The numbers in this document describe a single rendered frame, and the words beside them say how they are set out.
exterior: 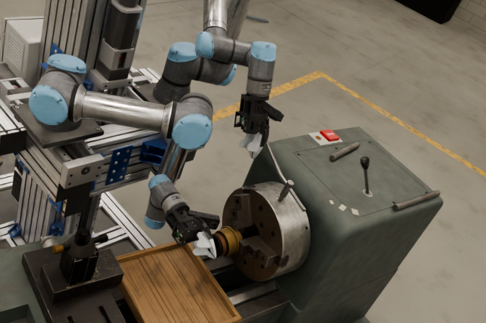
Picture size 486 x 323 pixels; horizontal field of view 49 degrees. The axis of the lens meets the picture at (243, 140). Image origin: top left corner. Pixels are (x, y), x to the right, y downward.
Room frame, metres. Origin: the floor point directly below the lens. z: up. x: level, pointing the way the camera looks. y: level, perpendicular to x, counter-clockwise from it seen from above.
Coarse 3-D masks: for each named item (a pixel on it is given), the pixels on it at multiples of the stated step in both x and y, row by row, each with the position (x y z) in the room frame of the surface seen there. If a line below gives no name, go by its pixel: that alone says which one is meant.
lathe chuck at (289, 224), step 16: (240, 192) 1.42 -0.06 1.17; (256, 192) 1.37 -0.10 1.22; (272, 192) 1.39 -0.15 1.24; (224, 208) 1.44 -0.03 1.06; (256, 208) 1.36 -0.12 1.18; (272, 208) 1.32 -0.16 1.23; (288, 208) 1.35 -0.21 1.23; (224, 224) 1.42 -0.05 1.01; (256, 224) 1.34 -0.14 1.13; (272, 224) 1.30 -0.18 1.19; (288, 224) 1.30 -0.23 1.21; (272, 240) 1.28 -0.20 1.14; (288, 240) 1.27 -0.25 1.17; (240, 256) 1.34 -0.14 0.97; (288, 256) 1.26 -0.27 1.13; (256, 272) 1.28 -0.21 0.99; (272, 272) 1.24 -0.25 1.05
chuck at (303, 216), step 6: (282, 186) 1.45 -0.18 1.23; (294, 204) 1.38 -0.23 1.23; (300, 210) 1.37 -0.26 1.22; (300, 216) 1.36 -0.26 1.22; (306, 216) 1.37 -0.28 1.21; (306, 222) 1.36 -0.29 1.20; (306, 228) 1.35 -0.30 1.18; (306, 234) 1.33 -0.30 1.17; (306, 240) 1.33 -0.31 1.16; (306, 246) 1.32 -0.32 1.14; (306, 252) 1.32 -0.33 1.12; (300, 258) 1.30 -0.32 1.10; (300, 264) 1.32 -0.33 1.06
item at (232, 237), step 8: (216, 232) 1.27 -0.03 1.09; (224, 232) 1.26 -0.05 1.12; (232, 232) 1.27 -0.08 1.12; (216, 240) 1.23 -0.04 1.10; (224, 240) 1.24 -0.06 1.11; (232, 240) 1.25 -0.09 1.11; (216, 248) 1.25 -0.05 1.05; (224, 248) 1.22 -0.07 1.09; (232, 248) 1.23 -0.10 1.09; (216, 256) 1.22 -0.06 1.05; (224, 256) 1.23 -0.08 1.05
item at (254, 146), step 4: (256, 136) 1.40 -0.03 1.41; (260, 136) 1.40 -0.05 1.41; (252, 140) 1.39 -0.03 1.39; (256, 140) 1.40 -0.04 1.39; (260, 140) 1.40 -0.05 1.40; (248, 144) 1.38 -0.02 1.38; (252, 144) 1.39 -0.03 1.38; (256, 144) 1.40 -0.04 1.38; (248, 148) 1.37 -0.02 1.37; (252, 148) 1.39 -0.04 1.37; (256, 148) 1.40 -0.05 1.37; (260, 148) 1.40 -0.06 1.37; (256, 152) 1.40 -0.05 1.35; (252, 156) 1.40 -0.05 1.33; (256, 156) 1.40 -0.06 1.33
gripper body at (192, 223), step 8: (176, 208) 1.30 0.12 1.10; (184, 208) 1.32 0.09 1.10; (168, 216) 1.27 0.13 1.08; (176, 216) 1.27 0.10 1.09; (184, 216) 1.29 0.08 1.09; (192, 216) 1.28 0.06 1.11; (168, 224) 1.26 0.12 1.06; (176, 224) 1.24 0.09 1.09; (184, 224) 1.24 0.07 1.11; (192, 224) 1.25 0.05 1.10; (184, 232) 1.21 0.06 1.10; (192, 232) 1.22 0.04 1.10; (184, 240) 1.22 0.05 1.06; (192, 240) 1.24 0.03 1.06
